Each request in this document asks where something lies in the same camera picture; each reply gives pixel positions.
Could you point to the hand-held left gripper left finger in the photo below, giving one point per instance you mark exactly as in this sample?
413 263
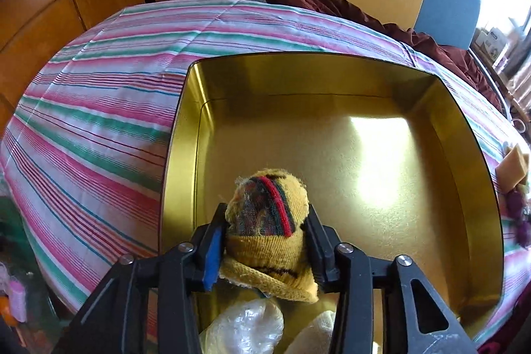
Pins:
211 254

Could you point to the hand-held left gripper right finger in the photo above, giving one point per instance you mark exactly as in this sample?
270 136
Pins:
320 254

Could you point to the yellow striped sock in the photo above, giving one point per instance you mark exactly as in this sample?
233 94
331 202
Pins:
265 254

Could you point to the golden metal tin box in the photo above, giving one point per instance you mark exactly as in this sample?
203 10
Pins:
332 138

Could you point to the purple snack packet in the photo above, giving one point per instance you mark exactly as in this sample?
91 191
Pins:
518 213

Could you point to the clear crumpled plastic bag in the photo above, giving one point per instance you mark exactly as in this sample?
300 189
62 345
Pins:
311 333
244 327

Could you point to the striped bed sheet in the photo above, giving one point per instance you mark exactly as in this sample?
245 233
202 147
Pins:
103 109

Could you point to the pink plastic bottle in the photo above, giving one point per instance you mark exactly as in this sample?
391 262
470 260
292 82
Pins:
17 298

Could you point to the yellow sponge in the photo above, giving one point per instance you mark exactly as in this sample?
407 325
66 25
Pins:
512 167

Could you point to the maroon blanket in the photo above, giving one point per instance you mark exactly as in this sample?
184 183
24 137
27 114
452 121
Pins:
352 12

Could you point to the pink patterned curtain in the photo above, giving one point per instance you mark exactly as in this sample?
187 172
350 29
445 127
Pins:
520 88

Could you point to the white cardboard box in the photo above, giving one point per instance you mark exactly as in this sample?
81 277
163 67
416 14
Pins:
491 45

